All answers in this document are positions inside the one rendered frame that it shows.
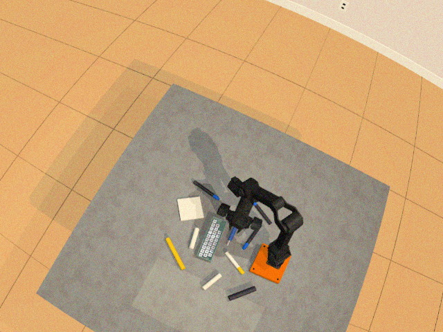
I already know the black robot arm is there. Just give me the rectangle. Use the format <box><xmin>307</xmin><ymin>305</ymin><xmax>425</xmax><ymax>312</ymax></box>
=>
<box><xmin>227</xmin><ymin>176</ymin><xmax>303</xmax><ymax>270</ymax></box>

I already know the blue stylus with white tip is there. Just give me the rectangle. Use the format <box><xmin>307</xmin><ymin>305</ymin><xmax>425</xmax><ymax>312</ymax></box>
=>
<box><xmin>228</xmin><ymin>227</ymin><xmax>237</xmax><ymax>244</ymax></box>

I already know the black marker with blue cap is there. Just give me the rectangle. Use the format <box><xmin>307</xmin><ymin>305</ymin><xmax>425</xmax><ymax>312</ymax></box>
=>
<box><xmin>193</xmin><ymin>180</ymin><xmax>220</xmax><ymax>201</ymax></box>
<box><xmin>242</xmin><ymin>231</ymin><xmax>258</xmax><ymax>250</ymax></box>
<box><xmin>254</xmin><ymin>202</ymin><xmax>272</xmax><ymax>225</ymax></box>

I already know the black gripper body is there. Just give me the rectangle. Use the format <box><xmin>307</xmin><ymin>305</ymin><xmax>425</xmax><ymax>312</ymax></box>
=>
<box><xmin>217</xmin><ymin>203</ymin><xmax>263</xmax><ymax>232</ymax></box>

